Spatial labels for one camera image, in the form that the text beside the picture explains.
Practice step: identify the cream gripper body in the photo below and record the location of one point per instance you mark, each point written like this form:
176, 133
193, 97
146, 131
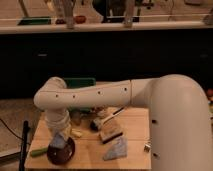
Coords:
65, 134

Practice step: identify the blue sponge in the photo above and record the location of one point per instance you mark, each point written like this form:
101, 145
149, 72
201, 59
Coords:
58, 142

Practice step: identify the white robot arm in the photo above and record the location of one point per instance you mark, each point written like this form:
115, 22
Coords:
179, 115

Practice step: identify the yellow corn piece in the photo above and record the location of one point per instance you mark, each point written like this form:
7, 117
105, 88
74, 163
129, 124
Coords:
77, 134

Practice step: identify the small glass jar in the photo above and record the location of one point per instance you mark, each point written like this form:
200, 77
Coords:
75, 116

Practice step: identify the green cucumber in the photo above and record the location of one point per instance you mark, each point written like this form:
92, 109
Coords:
38, 152

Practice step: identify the wooden block eraser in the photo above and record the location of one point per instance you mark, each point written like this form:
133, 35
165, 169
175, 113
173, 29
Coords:
110, 131

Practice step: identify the green plastic tray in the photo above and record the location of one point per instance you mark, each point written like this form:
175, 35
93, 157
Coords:
79, 83

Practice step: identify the blue grey cloth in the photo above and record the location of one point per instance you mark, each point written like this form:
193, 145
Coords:
118, 150

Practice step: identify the silver fork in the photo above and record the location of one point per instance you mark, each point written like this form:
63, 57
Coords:
147, 147

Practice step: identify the green tray in background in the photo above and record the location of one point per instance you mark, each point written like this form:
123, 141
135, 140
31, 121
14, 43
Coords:
35, 21

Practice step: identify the black table clamp post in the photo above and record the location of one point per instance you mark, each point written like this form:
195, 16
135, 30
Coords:
23, 151

